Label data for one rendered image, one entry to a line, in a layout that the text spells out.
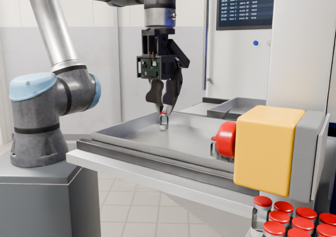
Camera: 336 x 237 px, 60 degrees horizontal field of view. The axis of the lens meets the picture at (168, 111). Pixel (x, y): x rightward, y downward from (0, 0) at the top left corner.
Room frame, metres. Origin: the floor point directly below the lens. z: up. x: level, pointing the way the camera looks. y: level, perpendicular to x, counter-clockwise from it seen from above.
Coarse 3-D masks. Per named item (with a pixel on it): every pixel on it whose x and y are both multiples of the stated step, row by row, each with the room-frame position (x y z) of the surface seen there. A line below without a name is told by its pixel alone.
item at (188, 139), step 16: (112, 128) 0.65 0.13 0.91; (128, 128) 0.70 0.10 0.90; (144, 128) 0.74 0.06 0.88; (176, 128) 0.74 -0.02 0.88; (192, 128) 0.74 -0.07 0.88; (208, 128) 0.73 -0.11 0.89; (112, 144) 0.57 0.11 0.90; (128, 144) 0.54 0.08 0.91; (144, 144) 0.52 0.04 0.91; (160, 144) 0.62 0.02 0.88; (176, 144) 0.62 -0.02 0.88; (192, 144) 0.62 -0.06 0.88; (208, 144) 0.62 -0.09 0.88; (192, 160) 0.47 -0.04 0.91; (208, 160) 0.45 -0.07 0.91
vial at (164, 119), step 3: (162, 114) 0.72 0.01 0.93; (165, 114) 0.72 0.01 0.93; (162, 117) 0.72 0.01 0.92; (165, 117) 0.72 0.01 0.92; (162, 120) 0.72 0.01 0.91; (165, 120) 0.72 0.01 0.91; (162, 123) 0.72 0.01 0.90; (165, 123) 0.72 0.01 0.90; (162, 126) 0.72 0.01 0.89; (165, 126) 0.72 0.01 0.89; (162, 129) 0.72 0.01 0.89; (165, 129) 0.72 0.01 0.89
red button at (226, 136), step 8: (224, 128) 0.30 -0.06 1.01; (232, 128) 0.30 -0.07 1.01; (216, 136) 0.30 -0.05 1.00; (224, 136) 0.29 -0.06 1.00; (232, 136) 0.29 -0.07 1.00; (216, 144) 0.30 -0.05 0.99; (224, 144) 0.29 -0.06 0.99; (232, 144) 0.29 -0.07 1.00; (224, 152) 0.30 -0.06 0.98; (232, 152) 0.29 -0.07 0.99
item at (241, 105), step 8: (224, 104) 0.93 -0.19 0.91; (232, 104) 1.00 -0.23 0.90; (240, 104) 1.03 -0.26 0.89; (248, 104) 1.02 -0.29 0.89; (256, 104) 1.00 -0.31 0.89; (264, 104) 0.99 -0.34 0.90; (208, 112) 0.82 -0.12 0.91; (216, 112) 0.81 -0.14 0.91; (224, 112) 0.80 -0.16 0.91; (232, 112) 0.93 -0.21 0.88; (240, 112) 0.93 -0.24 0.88; (328, 136) 0.66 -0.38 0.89
